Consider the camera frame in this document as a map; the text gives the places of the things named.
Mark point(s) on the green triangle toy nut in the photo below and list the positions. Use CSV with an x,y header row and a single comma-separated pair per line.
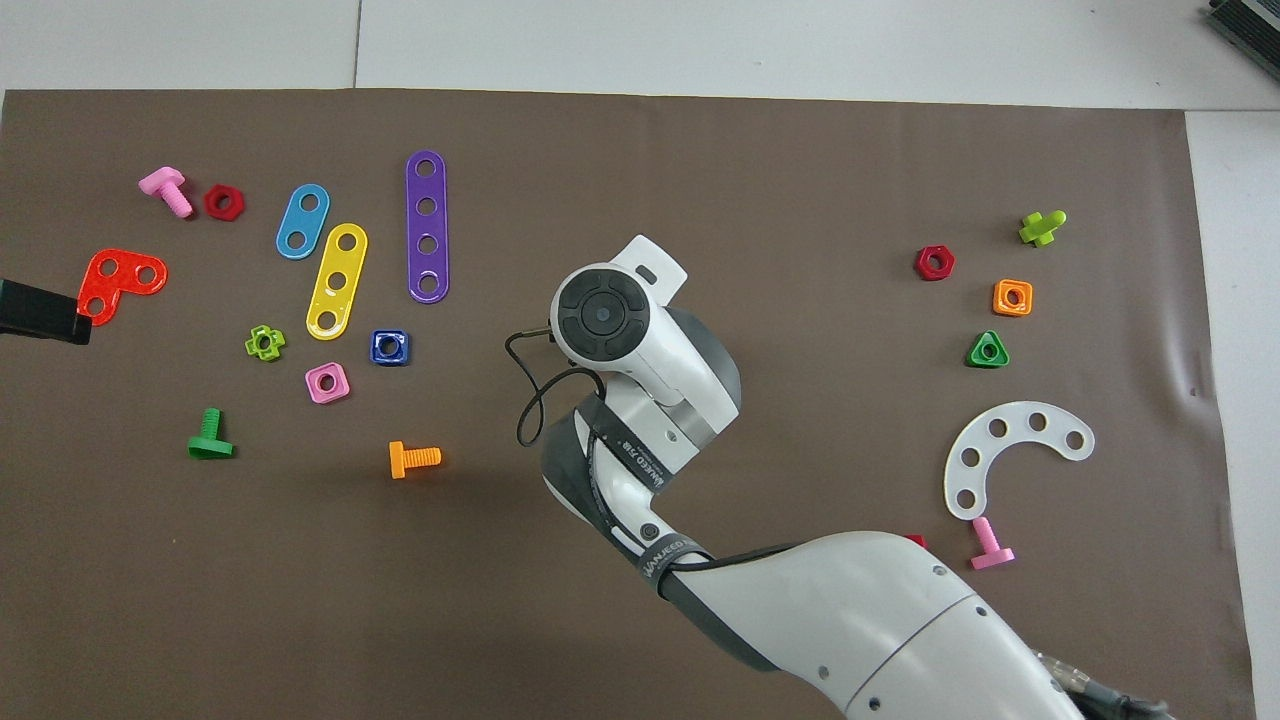
x,y
975,360

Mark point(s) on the dark grey ribbed device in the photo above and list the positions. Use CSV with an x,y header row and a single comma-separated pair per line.
x,y
1250,25

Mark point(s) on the pink square toy nut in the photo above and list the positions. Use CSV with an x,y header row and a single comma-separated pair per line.
x,y
312,390

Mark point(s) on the brown table mat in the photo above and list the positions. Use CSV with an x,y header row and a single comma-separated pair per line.
x,y
700,180

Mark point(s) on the purple four-hole strip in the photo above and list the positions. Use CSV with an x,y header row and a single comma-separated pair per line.
x,y
427,225

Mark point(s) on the blue square toy nut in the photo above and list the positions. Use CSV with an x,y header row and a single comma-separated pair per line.
x,y
402,355

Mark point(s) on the yellow three-hole strip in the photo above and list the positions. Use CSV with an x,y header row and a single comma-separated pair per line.
x,y
342,262

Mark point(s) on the white curved five-hole plate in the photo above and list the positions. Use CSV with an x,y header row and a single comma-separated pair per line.
x,y
1017,425

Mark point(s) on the orange square toy nut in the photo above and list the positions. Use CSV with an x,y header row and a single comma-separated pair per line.
x,y
999,298

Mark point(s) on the red hexagon toy nut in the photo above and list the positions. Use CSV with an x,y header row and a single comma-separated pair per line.
x,y
212,202
922,263

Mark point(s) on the red toy bolt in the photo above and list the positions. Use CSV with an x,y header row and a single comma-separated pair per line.
x,y
917,541

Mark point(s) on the lime green flower nut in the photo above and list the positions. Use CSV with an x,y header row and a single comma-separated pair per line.
x,y
253,346

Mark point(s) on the lime green cross-head bolt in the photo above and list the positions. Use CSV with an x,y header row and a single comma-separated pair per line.
x,y
1038,232

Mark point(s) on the orange toy bolt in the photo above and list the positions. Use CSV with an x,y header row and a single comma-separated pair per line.
x,y
398,460

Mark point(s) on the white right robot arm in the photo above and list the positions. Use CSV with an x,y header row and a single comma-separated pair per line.
x,y
850,620

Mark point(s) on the orange three-hole corner plate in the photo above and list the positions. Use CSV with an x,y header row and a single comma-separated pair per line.
x,y
127,272

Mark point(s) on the green toy bolt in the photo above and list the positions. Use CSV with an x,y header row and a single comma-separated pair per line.
x,y
210,445

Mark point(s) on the pink toy bolt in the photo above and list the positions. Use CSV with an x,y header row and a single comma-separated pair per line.
x,y
985,535
162,183

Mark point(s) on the blue two-hole strip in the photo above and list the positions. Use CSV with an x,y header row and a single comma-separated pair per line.
x,y
303,221

